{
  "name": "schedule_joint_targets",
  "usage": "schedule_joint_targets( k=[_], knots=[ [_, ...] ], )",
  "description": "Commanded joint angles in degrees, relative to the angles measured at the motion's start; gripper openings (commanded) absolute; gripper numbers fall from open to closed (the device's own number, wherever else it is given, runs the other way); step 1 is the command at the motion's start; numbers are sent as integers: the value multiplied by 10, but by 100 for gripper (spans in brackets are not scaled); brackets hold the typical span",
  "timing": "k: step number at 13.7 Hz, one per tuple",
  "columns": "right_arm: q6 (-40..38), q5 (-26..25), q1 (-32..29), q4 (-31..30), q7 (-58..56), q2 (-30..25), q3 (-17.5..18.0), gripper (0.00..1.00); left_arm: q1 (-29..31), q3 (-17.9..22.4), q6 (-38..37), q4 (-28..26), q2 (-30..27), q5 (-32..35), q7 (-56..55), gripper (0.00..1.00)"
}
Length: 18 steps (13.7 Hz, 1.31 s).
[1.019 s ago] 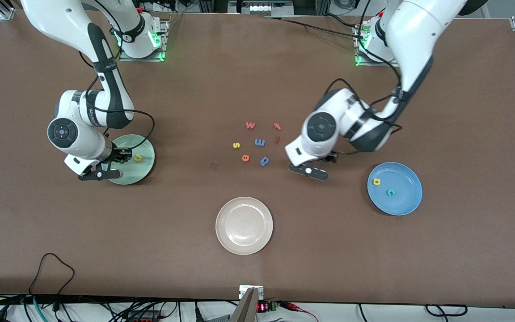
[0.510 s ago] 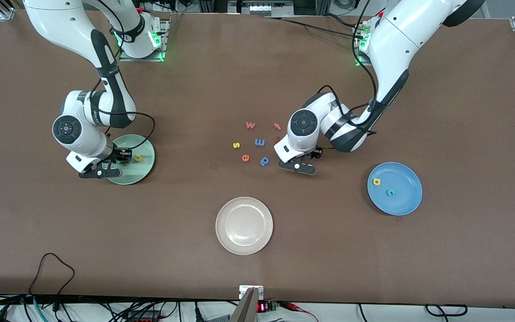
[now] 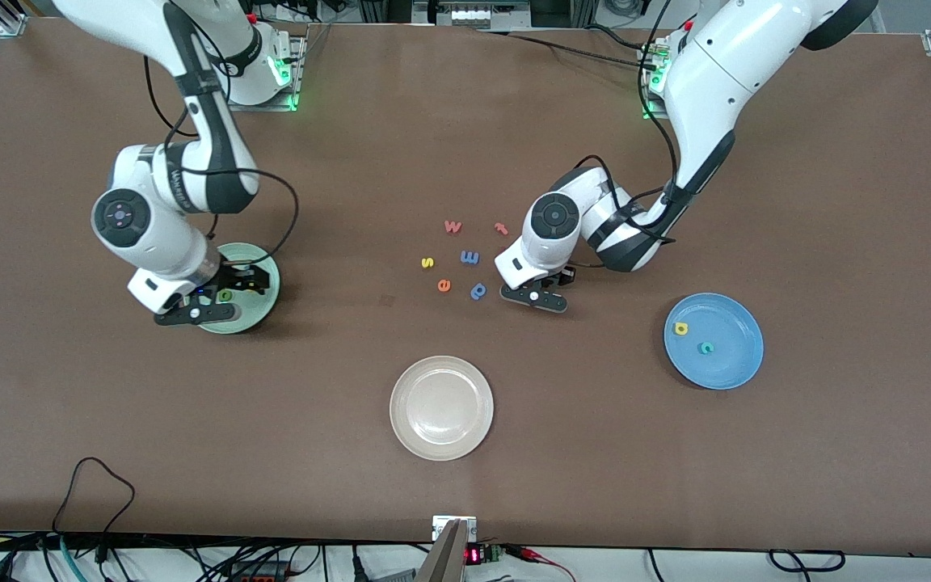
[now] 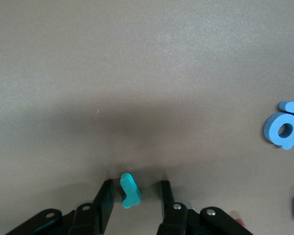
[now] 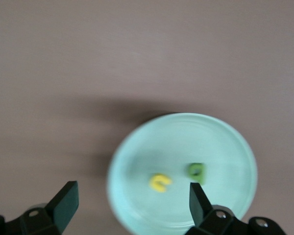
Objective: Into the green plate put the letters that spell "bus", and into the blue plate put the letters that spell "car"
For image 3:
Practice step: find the light green plate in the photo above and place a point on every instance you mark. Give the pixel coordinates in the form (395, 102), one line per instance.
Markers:
(259, 311)

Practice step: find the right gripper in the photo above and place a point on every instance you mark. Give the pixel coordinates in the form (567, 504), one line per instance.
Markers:
(237, 277)

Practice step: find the red LED display module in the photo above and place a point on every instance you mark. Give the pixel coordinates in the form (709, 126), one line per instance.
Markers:
(473, 555)

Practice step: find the red foam letter w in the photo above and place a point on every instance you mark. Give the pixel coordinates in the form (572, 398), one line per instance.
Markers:
(452, 227)

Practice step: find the beige plate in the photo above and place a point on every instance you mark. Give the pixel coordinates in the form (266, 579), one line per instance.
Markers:
(441, 408)

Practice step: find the blue foam letter p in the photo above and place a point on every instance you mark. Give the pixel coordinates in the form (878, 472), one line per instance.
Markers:
(478, 292)

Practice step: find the blue foam letter m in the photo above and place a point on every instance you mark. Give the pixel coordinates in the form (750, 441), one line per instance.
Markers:
(469, 257)

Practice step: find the blue plate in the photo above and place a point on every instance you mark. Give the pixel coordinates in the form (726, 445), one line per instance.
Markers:
(724, 364)

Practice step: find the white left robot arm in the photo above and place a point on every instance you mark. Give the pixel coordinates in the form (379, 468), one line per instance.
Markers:
(724, 65)

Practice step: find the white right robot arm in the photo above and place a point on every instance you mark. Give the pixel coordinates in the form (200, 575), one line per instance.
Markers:
(142, 234)

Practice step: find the red clip lead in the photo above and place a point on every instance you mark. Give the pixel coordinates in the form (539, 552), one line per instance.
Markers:
(530, 554)

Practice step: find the green foam letter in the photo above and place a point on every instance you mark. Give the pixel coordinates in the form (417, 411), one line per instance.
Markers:
(220, 296)

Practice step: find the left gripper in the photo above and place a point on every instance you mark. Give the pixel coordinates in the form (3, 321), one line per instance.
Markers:
(564, 276)

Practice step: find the small white bracket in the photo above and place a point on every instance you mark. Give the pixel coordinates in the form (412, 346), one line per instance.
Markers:
(441, 529)

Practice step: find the grey camera pole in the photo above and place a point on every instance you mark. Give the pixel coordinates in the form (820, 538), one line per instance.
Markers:
(445, 562)

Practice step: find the grey control box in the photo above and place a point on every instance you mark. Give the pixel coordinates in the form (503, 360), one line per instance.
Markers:
(469, 14)

